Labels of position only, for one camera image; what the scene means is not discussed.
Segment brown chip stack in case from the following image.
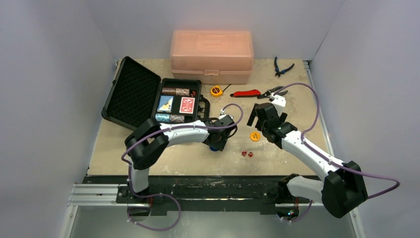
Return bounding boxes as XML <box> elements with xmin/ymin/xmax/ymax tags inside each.
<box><xmin>161</xmin><ymin>87</ymin><xmax>190</xmax><ymax>96</ymax></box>

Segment orange dealer button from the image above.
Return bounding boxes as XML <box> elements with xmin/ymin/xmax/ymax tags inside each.
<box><xmin>250</xmin><ymin>131</ymin><xmax>261</xmax><ymax>142</ymax></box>

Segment blue playing card deck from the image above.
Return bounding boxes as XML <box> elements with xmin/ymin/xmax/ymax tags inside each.
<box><xmin>157</xmin><ymin>95</ymin><xmax>174</xmax><ymax>113</ymax></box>

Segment blue tan chip stack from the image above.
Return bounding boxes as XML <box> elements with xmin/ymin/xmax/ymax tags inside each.
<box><xmin>169</xmin><ymin>115</ymin><xmax>185</xmax><ymax>123</ymax></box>

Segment black table front rail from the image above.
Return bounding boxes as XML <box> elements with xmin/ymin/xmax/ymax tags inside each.
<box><xmin>83</xmin><ymin>175</ymin><xmax>309</xmax><ymax>217</ymax></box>

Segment black poker set case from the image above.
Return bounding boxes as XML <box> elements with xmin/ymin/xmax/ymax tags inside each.
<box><xmin>102</xmin><ymin>56</ymin><xmax>210</xmax><ymax>130</ymax></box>

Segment light blue chip stack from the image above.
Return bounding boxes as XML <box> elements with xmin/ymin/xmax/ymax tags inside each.
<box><xmin>155</xmin><ymin>114</ymin><xmax>170</xmax><ymax>123</ymax></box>

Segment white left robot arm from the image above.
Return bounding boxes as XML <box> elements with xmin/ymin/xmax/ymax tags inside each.
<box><xmin>122</xmin><ymin>115</ymin><xmax>238</xmax><ymax>203</ymax></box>

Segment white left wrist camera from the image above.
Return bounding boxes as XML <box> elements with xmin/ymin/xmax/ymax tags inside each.
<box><xmin>218</xmin><ymin>114</ymin><xmax>234</xmax><ymax>120</ymax></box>

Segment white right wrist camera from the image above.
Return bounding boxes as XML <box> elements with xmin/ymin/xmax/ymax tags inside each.
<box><xmin>269</xmin><ymin>93</ymin><xmax>286</xmax><ymax>108</ymax></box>

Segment yellow tape measure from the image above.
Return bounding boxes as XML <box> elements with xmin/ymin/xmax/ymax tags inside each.
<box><xmin>210</xmin><ymin>84</ymin><xmax>231</xmax><ymax>97</ymax></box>

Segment red playing card deck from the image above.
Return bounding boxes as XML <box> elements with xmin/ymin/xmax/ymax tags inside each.
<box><xmin>179</xmin><ymin>97</ymin><xmax>195</xmax><ymax>114</ymax></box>

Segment pink plastic toolbox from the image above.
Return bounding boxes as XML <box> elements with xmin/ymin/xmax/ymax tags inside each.
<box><xmin>170</xmin><ymin>30</ymin><xmax>254</xmax><ymax>84</ymax></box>

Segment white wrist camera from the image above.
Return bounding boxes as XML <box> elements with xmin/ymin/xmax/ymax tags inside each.
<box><xmin>218</xmin><ymin>114</ymin><xmax>234</xmax><ymax>120</ymax></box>
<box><xmin>269</xmin><ymin>93</ymin><xmax>286</xmax><ymax>108</ymax></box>

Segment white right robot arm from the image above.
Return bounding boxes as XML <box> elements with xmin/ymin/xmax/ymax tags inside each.
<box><xmin>247</xmin><ymin>103</ymin><xmax>368</xmax><ymax>218</ymax></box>

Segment blue handled pliers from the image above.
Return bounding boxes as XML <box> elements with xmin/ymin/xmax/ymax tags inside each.
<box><xmin>274</xmin><ymin>57</ymin><xmax>295</xmax><ymax>78</ymax></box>

